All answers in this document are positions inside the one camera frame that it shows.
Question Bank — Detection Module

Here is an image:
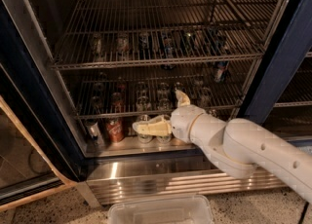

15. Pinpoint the wire fridge shelf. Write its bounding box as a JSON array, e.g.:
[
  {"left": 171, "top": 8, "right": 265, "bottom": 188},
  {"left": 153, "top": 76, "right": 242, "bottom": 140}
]
[
  {"left": 52, "top": 0, "right": 279, "bottom": 70},
  {"left": 69, "top": 60, "right": 254, "bottom": 120}
]

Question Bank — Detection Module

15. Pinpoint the middle wire fridge shelf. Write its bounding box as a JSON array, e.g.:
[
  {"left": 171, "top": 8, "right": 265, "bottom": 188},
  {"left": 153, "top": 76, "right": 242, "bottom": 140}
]
[{"left": 69, "top": 60, "right": 254, "bottom": 120}]

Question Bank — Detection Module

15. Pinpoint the open fridge glass door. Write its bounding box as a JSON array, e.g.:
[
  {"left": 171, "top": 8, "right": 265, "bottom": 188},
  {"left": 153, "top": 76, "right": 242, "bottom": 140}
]
[{"left": 0, "top": 2, "right": 82, "bottom": 210}]

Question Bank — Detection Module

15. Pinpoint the black floor cable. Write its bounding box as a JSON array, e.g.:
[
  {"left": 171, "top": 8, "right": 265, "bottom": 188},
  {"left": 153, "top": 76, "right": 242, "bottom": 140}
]
[{"left": 297, "top": 202, "right": 310, "bottom": 224}]

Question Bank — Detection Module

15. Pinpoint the tall blue can middle shelf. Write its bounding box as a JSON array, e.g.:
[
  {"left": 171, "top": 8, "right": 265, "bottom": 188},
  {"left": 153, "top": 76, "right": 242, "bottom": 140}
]
[{"left": 161, "top": 32, "right": 176, "bottom": 70}]

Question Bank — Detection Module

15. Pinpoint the blue fridge centre pillar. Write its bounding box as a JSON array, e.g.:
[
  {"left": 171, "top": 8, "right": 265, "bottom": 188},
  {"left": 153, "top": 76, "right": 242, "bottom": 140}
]
[{"left": 237, "top": 0, "right": 312, "bottom": 124}]

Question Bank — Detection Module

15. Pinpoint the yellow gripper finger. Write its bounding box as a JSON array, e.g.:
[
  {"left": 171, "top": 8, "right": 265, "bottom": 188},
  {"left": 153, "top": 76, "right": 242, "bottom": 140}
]
[
  {"left": 133, "top": 115, "right": 172, "bottom": 136},
  {"left": 175, "top": 90, "right": 190, "bottom": 107}
]

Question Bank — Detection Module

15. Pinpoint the upper wire fridge shelf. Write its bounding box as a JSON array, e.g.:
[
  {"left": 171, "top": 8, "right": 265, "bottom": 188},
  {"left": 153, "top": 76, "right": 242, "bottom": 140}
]
[{"left": 52, "top": 0, "right": 279, "bottom": 70}]

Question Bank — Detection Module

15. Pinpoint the clear plastic bin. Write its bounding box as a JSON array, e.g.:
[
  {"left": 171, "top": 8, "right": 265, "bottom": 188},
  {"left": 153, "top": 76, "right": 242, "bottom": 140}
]
[{"left": 107, "top": 195, "right": 215, "bottom": 224}]

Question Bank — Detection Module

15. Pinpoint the white can middle shelf left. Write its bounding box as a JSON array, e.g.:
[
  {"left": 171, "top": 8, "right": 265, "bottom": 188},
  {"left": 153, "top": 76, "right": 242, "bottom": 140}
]
[{"left": 91, "top": 33, "right": 103, "bottom": 62}]

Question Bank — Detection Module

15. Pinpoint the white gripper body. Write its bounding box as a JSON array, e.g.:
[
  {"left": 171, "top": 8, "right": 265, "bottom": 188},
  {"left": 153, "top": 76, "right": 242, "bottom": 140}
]
[{"left": 171, "top": 105, "right": 206, "bottom": 143}]

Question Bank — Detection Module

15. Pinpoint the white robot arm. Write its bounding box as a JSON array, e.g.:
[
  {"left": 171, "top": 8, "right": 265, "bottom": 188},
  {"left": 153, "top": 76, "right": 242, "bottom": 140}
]
[{"left": 133, "top": 90, "right": 312, "bottom": 204}]

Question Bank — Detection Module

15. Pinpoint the blue can middle shelf right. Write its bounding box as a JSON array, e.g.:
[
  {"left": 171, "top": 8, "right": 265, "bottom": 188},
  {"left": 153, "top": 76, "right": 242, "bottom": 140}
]
[{"left": 209, "top": 32, "right": 232, "bottom": 84}]

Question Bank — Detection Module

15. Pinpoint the red cola can bottom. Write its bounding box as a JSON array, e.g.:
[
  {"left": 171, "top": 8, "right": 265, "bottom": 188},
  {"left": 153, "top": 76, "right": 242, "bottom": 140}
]
[{"left": 105, "top": 118, "right": 124, "bottom": 142}]

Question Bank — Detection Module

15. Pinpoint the steel fridge base grille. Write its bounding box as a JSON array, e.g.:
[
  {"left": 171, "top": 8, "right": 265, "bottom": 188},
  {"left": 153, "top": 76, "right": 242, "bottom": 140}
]
[{"left": 86, "top": 148, "right": 285, "bottom": 205}]

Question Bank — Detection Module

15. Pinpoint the silver can bottom left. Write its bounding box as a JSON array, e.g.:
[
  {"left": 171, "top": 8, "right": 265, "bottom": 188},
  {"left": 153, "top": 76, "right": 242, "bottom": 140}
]
[{"left": 85, "top": 119, "right": 104, "bottom": 146}]

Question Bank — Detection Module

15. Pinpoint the green dark can middle shelf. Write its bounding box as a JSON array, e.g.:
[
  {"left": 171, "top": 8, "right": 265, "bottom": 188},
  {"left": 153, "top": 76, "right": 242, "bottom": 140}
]
[{"left": 180, "top": 31, "right": 195, "bottom": 56}]

